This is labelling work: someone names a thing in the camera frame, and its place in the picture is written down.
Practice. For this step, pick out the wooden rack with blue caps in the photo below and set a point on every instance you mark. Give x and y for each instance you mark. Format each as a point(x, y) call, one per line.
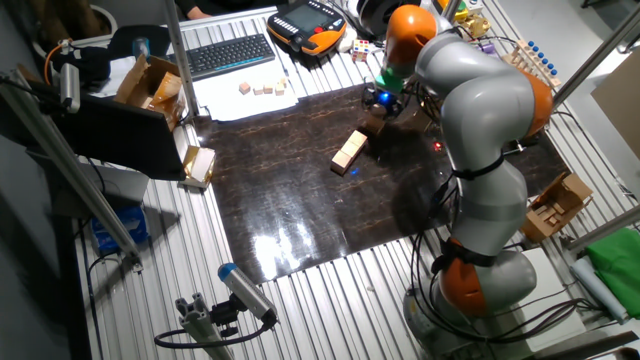
point(532, 62)

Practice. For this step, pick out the colourful Rubik's cube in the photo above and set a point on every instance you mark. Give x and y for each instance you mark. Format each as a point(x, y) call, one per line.
point(360, 50)

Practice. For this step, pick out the black flat bar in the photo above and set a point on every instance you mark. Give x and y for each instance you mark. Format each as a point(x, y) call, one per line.
point(585, 345)

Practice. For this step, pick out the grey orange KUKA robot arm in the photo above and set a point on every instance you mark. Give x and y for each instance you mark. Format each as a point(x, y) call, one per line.
point(480, 100)

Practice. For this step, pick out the cardboard box with wooden pieces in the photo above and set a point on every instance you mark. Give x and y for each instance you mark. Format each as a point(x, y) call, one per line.
point(555, 207)

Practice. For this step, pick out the purple plastic object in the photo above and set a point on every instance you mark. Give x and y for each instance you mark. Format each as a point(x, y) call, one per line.
point(487, 48)

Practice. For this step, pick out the dark marble pattern mat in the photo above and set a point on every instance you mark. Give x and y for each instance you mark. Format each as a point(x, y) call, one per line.
point(300, 210)

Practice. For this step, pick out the silver depth camera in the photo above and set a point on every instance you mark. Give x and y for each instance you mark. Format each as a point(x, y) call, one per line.
point(70, 87)

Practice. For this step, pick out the black sleeved forearm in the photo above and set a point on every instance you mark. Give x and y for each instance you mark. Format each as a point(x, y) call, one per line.
point(185, 5)

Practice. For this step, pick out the blue plastic packet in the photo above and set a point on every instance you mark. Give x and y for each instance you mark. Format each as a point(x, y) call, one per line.
point(120, 227)

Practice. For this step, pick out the black flat panel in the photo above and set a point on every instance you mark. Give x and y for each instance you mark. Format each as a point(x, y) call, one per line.
point(115, 135)

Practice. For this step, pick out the golden metal object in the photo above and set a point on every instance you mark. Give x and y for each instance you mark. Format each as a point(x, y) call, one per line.
point(472, 25)

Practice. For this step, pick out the silver camera with blue cap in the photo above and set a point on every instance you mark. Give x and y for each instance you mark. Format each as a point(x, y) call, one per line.
point(245, 290)

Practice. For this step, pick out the white gold foil box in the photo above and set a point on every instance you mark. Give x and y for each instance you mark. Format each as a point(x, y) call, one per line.
point(199, 165)

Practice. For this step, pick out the yellow green emergency button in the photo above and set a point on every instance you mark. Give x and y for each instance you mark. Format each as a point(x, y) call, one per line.
point(460, 11)

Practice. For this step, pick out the aluminium frame beam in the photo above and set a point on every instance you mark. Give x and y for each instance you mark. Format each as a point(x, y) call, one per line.
point(605, 227)
point(75, 175)

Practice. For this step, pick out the blue translucent cup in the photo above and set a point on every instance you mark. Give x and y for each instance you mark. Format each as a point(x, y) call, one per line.
point(141, 47)

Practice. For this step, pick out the black orange teach pendant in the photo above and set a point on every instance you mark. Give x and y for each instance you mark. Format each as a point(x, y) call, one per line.
point(305, 22)

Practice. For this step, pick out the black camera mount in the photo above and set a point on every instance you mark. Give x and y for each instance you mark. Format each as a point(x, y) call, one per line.
point(225, 315)

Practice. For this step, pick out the operator hand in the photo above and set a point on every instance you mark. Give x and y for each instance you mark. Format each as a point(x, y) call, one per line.
point(199, 13)

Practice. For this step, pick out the white paper sheet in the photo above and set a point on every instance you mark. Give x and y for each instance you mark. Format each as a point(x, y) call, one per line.
point(240, 107)

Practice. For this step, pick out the white base board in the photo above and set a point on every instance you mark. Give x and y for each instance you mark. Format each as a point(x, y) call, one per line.
point(555, 280)

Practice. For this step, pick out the black fabric bag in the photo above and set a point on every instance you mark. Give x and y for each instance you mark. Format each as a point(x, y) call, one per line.
point(100, 55)

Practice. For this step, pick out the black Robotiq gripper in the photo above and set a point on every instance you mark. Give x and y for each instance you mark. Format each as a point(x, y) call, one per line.
point(392, 101)

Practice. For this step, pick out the open brown cardboard box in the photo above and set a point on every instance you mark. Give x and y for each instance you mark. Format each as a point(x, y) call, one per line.
point(150, 90)

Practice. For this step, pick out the brown cardboard panel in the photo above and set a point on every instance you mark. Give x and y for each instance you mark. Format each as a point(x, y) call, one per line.
point(620, 105)

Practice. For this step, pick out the green cloth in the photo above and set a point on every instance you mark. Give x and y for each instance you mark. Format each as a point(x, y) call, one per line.
point(617, 270)

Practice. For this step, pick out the aluminium frame post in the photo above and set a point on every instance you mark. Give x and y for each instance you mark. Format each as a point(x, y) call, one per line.
point(450, 10)
point(595, 55)
point(180, 60)

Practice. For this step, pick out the white rolled sheet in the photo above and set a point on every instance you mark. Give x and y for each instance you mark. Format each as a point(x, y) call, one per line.
point(597, 290)

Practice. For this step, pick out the small white box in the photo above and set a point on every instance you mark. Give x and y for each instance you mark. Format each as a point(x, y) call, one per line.
point(474, 5)

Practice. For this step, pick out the grey flat box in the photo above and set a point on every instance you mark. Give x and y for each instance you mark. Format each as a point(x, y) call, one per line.
point(117, 182)

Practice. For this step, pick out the short aluminium profile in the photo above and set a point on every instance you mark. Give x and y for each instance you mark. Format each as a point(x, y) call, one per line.
point(200, 325)

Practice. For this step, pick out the black filament spool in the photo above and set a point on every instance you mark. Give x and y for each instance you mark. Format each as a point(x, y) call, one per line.
point(372, 17)

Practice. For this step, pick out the green wrist mount adapter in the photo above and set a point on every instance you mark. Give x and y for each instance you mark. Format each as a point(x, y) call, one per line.
point(390, 81)

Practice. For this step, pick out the white rounded object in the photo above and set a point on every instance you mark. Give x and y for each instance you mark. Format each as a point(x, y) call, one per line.
point(346, 42)

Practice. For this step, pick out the black computer keyboard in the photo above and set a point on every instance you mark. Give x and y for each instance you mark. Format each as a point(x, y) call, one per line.
point(225, 55)

